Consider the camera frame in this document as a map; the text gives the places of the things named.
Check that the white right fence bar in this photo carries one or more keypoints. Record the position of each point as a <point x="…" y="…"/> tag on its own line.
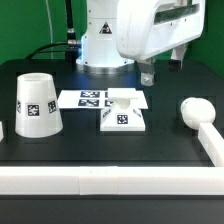
<point x="213" y="143"/>

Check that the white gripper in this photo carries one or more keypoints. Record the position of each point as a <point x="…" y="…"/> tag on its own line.
<point x="146" y="28"/>

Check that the white lamp base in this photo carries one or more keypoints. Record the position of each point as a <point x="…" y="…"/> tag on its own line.
<point x="124" y="114"/>

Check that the white fence bar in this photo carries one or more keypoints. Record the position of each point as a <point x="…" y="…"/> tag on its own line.
<point x="213" y="143"/>
<point x="111" y="181"/>
<point x="1" y="132"/>

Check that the white front fence bar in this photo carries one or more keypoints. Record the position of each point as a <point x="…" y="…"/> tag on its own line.
<point x="111" y="181"/>

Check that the white left fence bar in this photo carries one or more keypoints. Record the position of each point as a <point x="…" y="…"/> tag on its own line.
<point x="1" y="132"/>

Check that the white lamp shade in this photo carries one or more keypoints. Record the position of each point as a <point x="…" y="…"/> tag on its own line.
<point x="37" y="110"/>

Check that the white lamp bulb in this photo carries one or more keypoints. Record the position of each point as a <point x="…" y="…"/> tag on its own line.
<point x="196" y="111"/>

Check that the white marker sheet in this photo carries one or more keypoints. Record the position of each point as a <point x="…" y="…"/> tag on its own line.
<point x="99" y="99"/>

